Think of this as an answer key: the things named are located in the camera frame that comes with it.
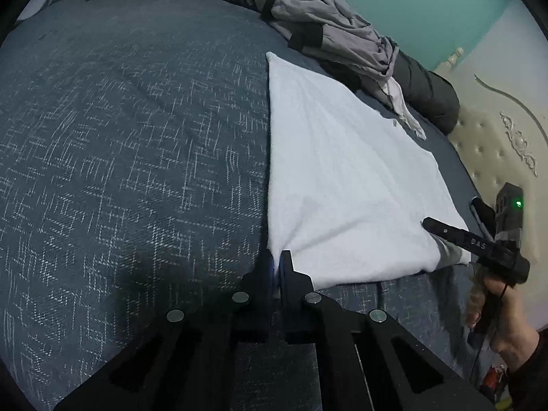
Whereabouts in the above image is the white printed t-shirt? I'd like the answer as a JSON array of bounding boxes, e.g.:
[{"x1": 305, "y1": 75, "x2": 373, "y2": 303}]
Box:
[{"x1": 265, "y1": 51, "x2": 472, "y2": 289}]

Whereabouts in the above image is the person's right forearm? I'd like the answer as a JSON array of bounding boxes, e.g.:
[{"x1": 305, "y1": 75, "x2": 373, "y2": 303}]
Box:
[{"x1": 505, "y1": 334, "x2": 548, "y2": 411}]

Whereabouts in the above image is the bed with blue sheet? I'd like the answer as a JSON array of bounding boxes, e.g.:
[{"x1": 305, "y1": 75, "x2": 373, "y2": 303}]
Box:
[{"x1": 0, "y1": 0, "x2": 493, "y2": 411}]

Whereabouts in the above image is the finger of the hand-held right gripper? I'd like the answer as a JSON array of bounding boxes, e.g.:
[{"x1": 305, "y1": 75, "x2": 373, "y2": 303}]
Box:
[{"x1": 422, "y1": 217, "x2": 493, "y2": 258}]

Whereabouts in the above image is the black cable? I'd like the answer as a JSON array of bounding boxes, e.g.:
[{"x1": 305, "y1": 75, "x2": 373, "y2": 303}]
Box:
[{"x1": 469, "y1": 283, "x2": 511, "y2": 388}]

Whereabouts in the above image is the crumpled white garment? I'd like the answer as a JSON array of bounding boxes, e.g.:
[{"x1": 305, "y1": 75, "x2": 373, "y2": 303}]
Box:
[{"x1": 381, "y1": 79, "x2": 428, "y2": 140}]

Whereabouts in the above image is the red packet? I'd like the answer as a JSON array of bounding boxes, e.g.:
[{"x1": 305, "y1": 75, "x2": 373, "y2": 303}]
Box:
[{"x1": 484, "y1": 366, "x2": 509, "y2": 400}]

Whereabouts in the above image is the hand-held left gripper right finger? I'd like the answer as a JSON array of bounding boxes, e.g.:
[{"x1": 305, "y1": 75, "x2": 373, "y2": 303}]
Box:
[{"x1": 278, "y1": 249, "x2": 497, "y2": 411}]

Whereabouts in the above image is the person's right hand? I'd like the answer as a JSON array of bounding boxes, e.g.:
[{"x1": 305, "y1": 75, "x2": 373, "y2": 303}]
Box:
[{"x1": 464, "y1": 263, "x2": 540, "y2": 373}]

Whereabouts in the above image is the cream tufted headboard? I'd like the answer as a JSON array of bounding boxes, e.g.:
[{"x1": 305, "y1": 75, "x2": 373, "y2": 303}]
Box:
[{"x1": 432, "y1": 47, "x2": 548, "y2": 275}]

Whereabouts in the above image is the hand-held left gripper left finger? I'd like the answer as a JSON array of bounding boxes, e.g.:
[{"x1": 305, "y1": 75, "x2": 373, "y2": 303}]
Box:
[{"x1": 53, "y1": 248, "x2": 275, "y2": 411}]

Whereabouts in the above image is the light grey garment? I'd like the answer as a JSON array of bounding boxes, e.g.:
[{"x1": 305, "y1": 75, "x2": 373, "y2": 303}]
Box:
[{"x1": 261, "y1": 0, "x2": 401, "y2": 108}]

